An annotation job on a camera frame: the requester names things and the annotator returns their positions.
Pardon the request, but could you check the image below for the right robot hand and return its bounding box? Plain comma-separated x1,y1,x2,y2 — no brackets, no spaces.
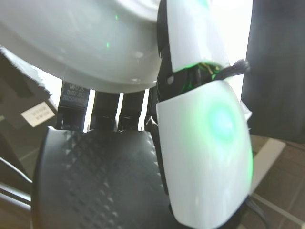
30,0,254,229

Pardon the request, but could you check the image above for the black box with white label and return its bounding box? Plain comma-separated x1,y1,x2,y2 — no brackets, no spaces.
0,56,59,182

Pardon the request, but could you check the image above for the black monitor panel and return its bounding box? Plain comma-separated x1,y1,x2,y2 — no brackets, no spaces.
240,0,305,144

